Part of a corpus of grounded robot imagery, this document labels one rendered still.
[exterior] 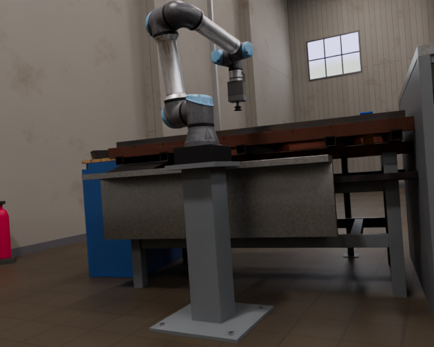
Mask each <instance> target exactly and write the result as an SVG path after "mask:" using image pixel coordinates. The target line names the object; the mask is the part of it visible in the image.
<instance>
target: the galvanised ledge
mask: <svg viewBox="0 0 434 347"><path fill-rule="evenodd" d="M319 162H333V156H331V155H320V156H304V157H295V158H279V159H270V160H253V161H244V162H240V166H235V167H225V170H228V169H246V168H255V167H272V166H283V165H300V164H309V163H319ZM181 173H182V171H181V170H172V171H165V168H160V169H144V170H135V171H119V172H109V173H93V174H85V175H81V177H82V180H99V179H109V178H126V177H137V176H154V175H163V174H181Z"/></svg>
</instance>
